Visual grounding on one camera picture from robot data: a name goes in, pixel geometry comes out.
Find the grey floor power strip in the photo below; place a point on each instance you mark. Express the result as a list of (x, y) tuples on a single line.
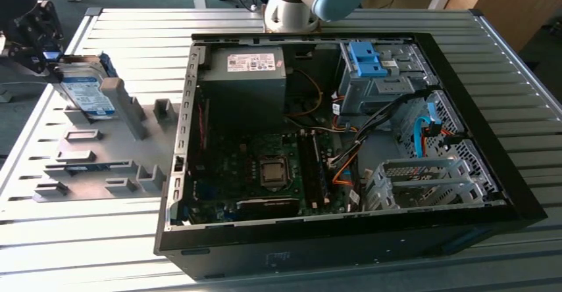
[(4, 95)]

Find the dark blue RAM stick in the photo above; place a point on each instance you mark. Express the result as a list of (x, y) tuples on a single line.
[(86, 167)]

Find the black PC case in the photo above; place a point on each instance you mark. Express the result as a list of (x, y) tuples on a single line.
[(307, 249)]

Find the wooden cabinet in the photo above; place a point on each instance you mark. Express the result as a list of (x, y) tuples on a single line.
[(518, 6)]

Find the silver CPU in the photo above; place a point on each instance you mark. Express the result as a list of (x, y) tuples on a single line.
[(273, 171)]

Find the black graphics card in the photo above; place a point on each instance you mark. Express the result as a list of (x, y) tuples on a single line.
[(267, 206)]

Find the hard disk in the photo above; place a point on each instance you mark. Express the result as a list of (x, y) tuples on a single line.
[(87, 94)]

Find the green motherboard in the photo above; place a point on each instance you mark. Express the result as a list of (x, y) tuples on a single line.
[(228, 173)]

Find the black CPU socket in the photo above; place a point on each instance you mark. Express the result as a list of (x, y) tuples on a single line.
[(273, 185)]

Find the blue plastic drive latch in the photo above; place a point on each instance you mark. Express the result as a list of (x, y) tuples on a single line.
[(366, 62)]

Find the silver disk bay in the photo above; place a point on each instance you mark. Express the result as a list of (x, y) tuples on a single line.
[(433, 181)]

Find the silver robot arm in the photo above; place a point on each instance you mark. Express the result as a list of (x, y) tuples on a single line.
[(290, 12)]

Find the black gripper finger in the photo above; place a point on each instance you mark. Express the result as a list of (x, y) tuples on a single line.
[(31, 65), (48, 25)]

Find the grey parts rack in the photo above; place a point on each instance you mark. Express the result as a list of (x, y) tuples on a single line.
[(110, 160)]

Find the grey power supply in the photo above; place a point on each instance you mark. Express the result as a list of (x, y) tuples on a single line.
[(253, 63)]

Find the silver optical drive cage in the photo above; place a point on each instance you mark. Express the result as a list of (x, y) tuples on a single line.
[(386, 88)]

